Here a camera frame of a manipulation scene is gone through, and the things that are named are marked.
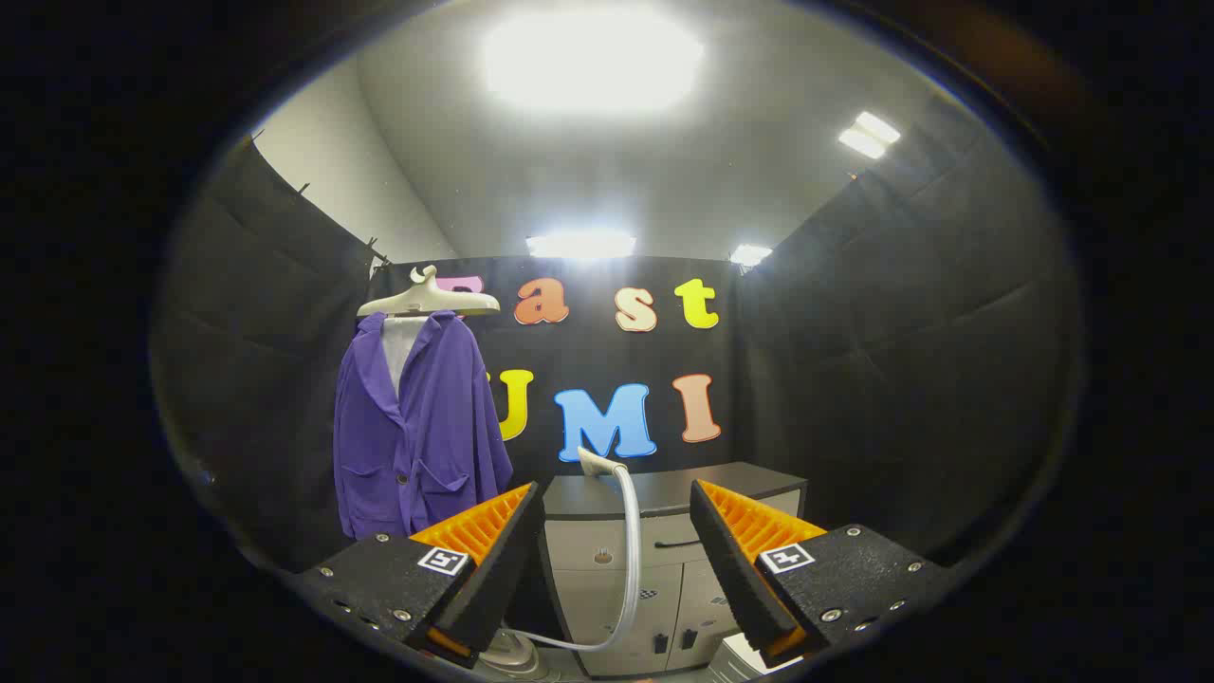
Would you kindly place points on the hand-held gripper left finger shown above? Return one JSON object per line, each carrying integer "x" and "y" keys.
{"x": 507, "y": 560}

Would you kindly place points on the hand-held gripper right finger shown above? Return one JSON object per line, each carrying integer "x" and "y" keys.
{"x": 730, "y": 569}

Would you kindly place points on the grey cabinet with dark top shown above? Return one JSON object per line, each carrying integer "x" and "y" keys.
{"x": 607, "y": 588}

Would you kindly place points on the white ironing pad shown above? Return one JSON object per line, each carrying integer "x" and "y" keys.
{"x": 400, "y": 351}

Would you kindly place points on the cream plastic hanger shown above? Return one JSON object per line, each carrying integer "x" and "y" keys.
{"x": 427, "y": 302}

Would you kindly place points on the small ceiling light panel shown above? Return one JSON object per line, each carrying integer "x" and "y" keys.
{"x": 749, "y": 254}

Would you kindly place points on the double ceiling light panel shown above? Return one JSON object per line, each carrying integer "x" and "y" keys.
{"x": 868, "y": 135}

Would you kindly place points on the large square ceiling light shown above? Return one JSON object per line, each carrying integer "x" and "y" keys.
{"x": 593, "y": 57}

